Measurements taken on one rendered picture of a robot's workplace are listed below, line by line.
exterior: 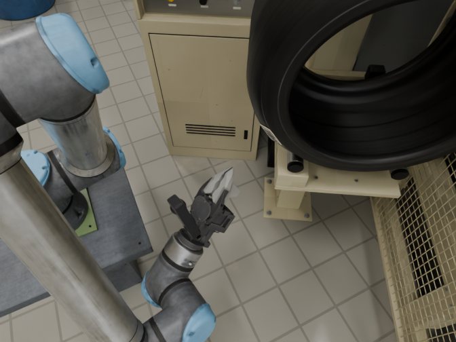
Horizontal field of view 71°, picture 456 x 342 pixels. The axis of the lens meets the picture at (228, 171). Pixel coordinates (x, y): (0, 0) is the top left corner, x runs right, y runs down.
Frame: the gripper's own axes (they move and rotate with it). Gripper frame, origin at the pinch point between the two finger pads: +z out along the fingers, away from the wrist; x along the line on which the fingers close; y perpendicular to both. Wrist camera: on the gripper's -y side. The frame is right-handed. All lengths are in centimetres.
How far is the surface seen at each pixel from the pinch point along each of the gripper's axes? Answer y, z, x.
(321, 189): 33.9, 8.0, 2.2
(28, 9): -23, -4, -314
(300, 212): 105, -10, -45
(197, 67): 23, 22, -81
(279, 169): 21.1, 6.3, -4.9
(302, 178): 25.8, 7.5, 0.0
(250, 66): -10.9, 21.2, 0.5
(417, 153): 28.4, 27.7, 20.9
